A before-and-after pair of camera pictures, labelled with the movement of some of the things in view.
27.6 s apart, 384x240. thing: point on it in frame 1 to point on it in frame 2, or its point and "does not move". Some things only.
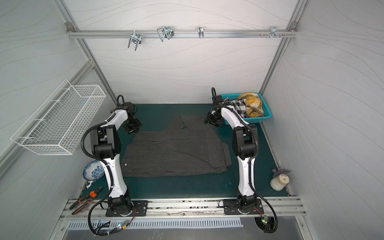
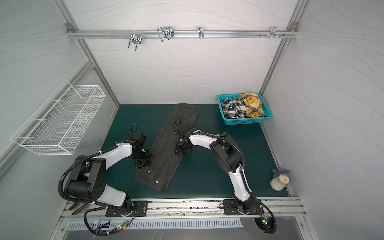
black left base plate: [139, 208] does not move
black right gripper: [212, 119] to [183, 149]
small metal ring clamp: [201, 32] does not move
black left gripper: [129, 130] to [147, 162]
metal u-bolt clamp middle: [166, 32] does not move
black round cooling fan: [265, 223] does not move
